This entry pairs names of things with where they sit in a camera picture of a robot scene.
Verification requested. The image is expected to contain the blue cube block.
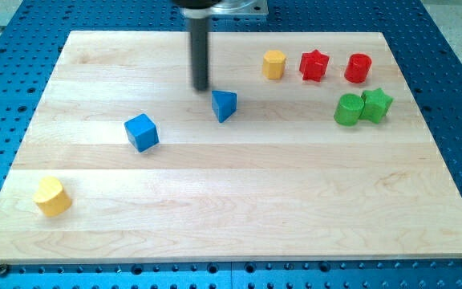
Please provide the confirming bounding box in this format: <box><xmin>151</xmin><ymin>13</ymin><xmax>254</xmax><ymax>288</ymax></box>
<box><xmin>124</xmin><ymin>114</ymin><xmax>159</xmax><ymax>153</ymax></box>

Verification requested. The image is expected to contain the yellow heart block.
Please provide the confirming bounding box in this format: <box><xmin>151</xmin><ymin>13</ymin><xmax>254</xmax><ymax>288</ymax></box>
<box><xmin>32</xmin><ymin>176</ymin><xmax>72</xmax><ymax>217</ymax></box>

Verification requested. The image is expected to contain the blue triangular prism block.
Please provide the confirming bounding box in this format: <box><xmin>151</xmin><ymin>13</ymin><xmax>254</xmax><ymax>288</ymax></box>
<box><xmin>212</xmin><ymin>91</ymin><xmax>237</xmax><ymax>123</ymax></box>

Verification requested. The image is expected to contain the light wooden board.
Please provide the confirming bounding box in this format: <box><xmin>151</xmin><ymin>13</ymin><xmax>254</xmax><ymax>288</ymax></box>
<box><xmin>0</xmin><ymin>31</ymin><xmax>462</xmax><ymax>264</ymax></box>

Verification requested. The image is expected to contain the yellow hexagon block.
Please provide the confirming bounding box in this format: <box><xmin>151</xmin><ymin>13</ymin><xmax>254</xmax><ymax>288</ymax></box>
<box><xmin>262</xmin><ymin>50</ymin><xmax>286</xmax><ymax>79</ymax></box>

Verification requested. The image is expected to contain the red star block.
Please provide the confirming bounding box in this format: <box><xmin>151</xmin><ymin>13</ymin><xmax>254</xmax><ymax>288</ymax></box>
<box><xmin>299</xmin><ymin>50</ymin><xmax>330</xmax><ymax>82</ymax></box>

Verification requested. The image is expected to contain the green cylinder block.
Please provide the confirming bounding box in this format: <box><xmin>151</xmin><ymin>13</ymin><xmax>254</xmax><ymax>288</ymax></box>
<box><xmin>334</xmin><ymin>93</ymin><xmax>365</xmax><ymax>126</ymax></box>

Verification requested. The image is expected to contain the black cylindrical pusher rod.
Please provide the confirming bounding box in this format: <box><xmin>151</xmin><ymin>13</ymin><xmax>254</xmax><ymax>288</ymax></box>
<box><xmin>189</xmin><ymin>18</ymin><xmax>209</xmax><ymax>92</ymax></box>

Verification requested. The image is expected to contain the red cylinder block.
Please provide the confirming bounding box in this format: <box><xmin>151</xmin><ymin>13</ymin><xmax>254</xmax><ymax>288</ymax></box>
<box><xmin>344</xmin><ymin>53</ymin><xmax>372</xmax><ymax>83</ymax></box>

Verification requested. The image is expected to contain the green star block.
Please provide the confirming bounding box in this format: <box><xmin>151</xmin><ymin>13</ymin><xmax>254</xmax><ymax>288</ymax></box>
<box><xmin>359</xmin><ymin>88</ymin><xmax>393</xmax><ymax>124</ymax></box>

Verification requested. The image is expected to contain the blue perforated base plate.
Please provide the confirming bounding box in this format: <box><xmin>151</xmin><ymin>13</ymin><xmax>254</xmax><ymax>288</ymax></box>
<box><xmin>0</xmin><ymin>1</ymin><xmax>462</xmax><ymax>288</ymax></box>

